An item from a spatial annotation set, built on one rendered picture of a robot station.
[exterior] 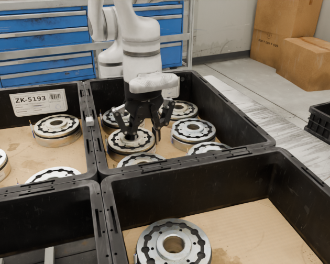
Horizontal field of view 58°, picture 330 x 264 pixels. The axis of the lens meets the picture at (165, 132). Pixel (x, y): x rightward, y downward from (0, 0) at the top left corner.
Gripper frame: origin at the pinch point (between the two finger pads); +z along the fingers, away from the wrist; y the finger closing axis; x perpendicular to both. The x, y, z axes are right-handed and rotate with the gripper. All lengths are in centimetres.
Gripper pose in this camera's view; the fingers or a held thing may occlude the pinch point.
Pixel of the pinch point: (145, 139)
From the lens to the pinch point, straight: 66.0
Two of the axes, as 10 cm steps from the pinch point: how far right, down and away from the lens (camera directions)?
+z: 0.0, 8.6, 5.1
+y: -9.1, 2.1, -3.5
